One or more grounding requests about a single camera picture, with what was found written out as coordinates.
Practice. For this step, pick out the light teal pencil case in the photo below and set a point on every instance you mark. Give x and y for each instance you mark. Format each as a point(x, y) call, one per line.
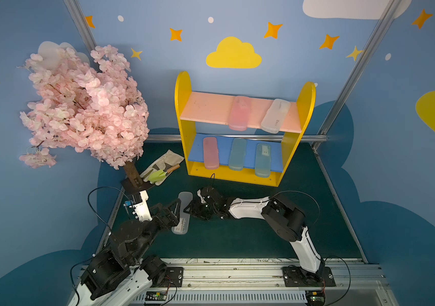
point(263, 160)

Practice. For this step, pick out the frosted white pencil case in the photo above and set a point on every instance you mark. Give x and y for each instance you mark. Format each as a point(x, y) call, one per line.
point(185, 199)

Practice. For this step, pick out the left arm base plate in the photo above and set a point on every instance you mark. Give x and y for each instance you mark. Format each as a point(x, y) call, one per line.
point(173, 275)

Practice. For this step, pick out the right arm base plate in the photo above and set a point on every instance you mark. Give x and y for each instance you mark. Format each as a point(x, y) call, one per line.
point(295, 276)

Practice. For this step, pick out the wooden handled tool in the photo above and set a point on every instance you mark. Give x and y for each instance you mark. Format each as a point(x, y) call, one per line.
point(173, 168)

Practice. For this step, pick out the circuit board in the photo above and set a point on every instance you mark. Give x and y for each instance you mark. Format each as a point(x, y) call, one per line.
point(315, 298)
point(155, 297)

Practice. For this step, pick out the teal green pencil case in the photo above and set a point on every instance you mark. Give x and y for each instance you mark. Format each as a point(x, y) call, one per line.
point(237, 154)

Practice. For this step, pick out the clear white pencil case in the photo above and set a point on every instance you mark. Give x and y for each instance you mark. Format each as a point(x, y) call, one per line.
point(275, 116)

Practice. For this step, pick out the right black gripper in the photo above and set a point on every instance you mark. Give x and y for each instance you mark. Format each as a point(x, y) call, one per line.
point(205, 204)

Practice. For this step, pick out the left circuit board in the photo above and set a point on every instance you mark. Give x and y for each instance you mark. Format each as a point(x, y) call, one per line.
point(155, 297)

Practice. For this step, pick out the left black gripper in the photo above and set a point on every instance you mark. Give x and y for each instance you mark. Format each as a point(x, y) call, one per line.
point(164, 216)

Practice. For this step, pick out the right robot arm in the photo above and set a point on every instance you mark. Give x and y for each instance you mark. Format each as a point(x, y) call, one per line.
point(281, 214)

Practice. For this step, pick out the yellow wooden shelf unit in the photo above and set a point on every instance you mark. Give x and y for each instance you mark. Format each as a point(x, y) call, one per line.
point(193, 107)

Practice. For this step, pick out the right circuit board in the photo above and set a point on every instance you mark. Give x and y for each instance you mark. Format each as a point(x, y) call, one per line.
point(315, 298)

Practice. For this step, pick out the pink cherry blossom tree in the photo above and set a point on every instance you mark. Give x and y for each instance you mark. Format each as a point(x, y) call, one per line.
point(96, 109)

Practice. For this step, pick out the pink translucent pencil case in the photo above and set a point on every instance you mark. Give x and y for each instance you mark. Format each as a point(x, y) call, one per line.
point(239, 113)

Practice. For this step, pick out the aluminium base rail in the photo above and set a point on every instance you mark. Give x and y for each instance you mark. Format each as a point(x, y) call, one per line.
point(259, 281)

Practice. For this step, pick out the small pink pencil case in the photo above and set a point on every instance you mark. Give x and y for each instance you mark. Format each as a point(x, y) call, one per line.
point(211, 153)

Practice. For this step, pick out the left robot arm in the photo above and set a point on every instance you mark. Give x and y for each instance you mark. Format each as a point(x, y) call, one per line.
point(120, 272)

